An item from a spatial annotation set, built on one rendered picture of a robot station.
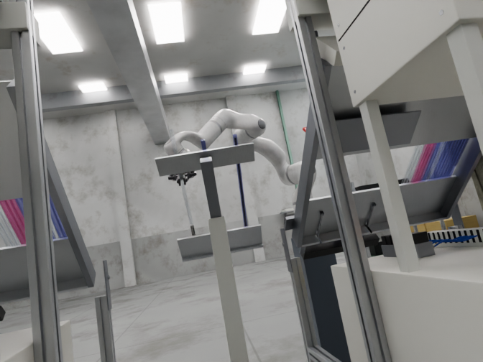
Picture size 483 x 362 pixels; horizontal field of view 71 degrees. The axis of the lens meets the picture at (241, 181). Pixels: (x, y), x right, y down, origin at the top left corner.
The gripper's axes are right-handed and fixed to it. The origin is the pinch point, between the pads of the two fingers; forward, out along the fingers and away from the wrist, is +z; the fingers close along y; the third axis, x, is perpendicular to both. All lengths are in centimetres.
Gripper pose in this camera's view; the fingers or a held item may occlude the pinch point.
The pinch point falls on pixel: (182, 179)
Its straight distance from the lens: 138.1
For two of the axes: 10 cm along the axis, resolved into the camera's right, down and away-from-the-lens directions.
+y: 9.8, -1.6, 0.7
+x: 1.2, 9.1, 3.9
